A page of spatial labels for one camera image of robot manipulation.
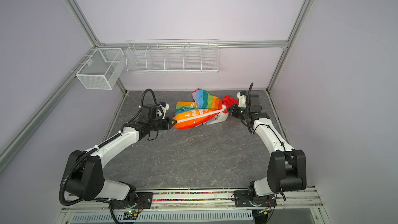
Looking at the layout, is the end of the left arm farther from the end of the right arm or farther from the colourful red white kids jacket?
the end of the right arm

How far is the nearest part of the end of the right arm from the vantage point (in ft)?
2.08

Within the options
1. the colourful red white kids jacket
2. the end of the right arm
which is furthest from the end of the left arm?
the end of the right arm
